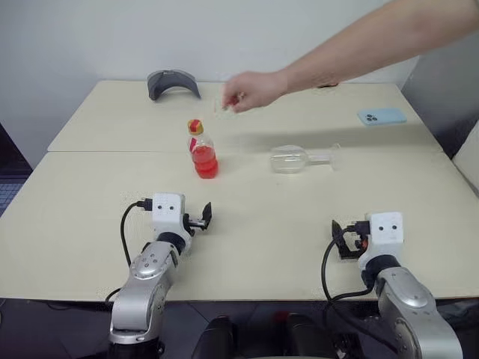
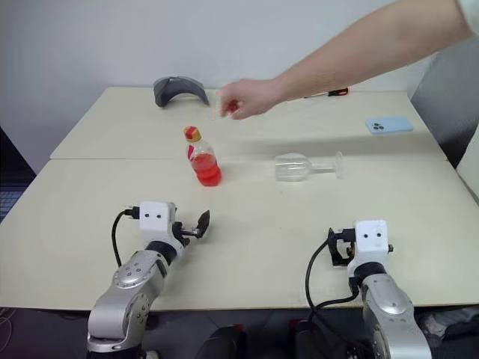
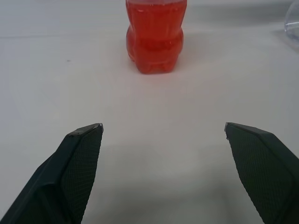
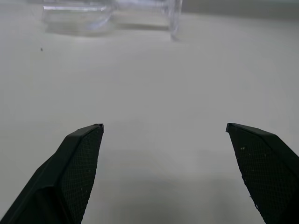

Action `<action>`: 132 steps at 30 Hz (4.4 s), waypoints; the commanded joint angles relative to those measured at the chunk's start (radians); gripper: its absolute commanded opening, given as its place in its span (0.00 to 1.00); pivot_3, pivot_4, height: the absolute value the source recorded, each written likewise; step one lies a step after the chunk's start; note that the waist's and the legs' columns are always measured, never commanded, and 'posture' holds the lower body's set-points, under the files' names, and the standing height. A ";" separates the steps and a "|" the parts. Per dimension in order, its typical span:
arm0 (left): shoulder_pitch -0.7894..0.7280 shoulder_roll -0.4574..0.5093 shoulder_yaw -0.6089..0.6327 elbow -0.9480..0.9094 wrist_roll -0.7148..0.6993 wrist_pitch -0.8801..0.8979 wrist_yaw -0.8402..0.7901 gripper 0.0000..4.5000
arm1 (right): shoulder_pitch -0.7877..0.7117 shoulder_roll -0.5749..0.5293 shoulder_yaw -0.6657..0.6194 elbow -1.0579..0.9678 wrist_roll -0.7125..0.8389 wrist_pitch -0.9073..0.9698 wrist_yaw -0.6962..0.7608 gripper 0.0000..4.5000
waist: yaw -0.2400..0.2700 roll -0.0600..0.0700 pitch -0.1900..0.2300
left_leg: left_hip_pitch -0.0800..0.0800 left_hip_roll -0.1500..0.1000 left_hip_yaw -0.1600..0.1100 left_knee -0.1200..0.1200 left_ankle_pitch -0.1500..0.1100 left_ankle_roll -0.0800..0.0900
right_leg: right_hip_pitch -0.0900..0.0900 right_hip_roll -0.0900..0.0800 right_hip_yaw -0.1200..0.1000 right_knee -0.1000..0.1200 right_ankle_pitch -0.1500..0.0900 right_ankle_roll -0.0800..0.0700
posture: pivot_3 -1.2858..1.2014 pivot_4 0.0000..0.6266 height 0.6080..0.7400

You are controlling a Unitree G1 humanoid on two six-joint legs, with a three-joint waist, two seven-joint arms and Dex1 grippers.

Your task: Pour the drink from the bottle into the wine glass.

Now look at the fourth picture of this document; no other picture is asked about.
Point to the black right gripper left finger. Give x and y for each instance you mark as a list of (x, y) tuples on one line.
[(67, 172)]

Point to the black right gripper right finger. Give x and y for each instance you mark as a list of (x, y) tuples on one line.
[(266, 168)]

